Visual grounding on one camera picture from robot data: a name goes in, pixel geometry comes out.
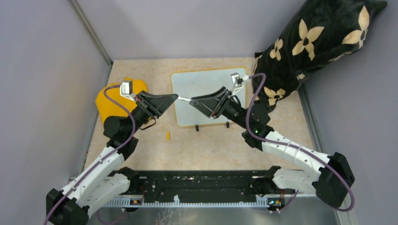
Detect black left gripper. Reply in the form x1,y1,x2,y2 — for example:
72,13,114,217
127,90,178,135

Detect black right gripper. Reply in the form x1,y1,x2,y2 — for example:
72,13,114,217
190,86,252,129

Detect white marker pen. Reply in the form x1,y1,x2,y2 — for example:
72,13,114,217
177,96,192,102

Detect white board yellow frame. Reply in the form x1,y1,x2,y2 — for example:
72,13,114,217
170,67,246,127

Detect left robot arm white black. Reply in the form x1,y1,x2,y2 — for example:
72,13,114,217
43,87,178,225

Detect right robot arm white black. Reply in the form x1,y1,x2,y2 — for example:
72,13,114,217
189,87,355,211

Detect yellow cloth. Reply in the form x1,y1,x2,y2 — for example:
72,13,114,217
95,77,148,124

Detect black floral pillow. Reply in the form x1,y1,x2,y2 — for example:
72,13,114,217
252,0,387,112

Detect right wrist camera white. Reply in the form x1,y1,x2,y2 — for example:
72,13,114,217
230,73,249,95

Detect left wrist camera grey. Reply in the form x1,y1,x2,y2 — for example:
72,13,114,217
119,80,135,101

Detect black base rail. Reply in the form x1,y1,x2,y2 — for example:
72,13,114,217
93,169,296,212

